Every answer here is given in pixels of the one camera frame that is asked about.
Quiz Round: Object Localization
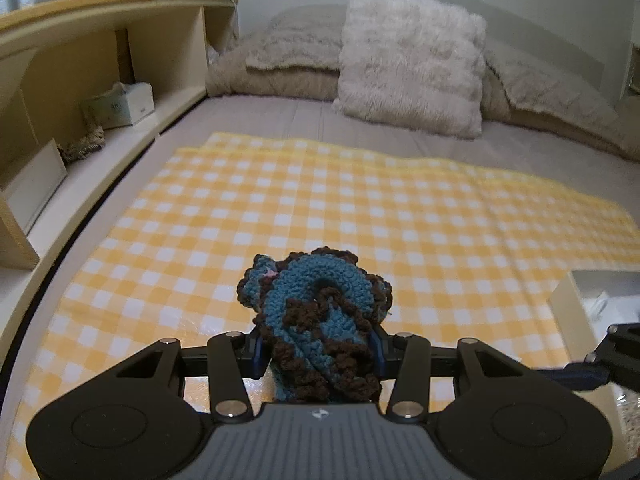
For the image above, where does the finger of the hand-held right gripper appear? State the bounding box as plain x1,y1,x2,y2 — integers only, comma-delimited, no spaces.
562,325,640,394

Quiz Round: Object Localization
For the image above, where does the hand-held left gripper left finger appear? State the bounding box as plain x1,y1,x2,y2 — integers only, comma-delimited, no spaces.
116,332,264,418

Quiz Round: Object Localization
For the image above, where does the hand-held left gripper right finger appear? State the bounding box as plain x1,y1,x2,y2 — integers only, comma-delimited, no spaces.
369,329,538,418

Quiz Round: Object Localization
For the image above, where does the white cardboard tray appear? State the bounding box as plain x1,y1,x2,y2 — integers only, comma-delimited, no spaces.
547,270,640,396

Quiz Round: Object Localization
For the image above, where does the blue and brown crocheted piece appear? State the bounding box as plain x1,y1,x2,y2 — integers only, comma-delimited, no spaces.
236,246,393,403

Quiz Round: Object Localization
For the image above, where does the yellow checked blanket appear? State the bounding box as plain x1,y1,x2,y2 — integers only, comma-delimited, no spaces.
10,132,640,461

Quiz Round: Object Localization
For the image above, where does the tan plush pillow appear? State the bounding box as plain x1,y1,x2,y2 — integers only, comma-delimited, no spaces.
480,75,640,162
205,55,342,101

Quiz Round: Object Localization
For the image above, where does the woven fibre bundle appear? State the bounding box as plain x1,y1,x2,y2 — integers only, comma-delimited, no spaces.
57,125,107,163

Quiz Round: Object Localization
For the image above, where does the white flat box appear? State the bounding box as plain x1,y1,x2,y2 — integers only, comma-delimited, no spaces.
2,137,68,233

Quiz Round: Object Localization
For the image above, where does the tissue box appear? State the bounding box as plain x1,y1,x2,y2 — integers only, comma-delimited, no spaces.
80,82,156,130

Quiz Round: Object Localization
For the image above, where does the fluffy white pillow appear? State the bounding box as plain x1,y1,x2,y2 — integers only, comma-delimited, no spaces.
332,0,488,140

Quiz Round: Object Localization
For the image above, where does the beige quilted pillow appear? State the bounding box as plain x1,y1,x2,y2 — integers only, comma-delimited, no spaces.
482,37,621,126
245,5,351,72

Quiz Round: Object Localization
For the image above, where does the grey headboard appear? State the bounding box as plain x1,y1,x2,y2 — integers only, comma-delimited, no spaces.
392,0,606,81

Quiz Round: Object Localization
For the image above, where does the wooden bedside shelf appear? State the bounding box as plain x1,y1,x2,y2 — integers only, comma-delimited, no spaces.
0,0,241,361

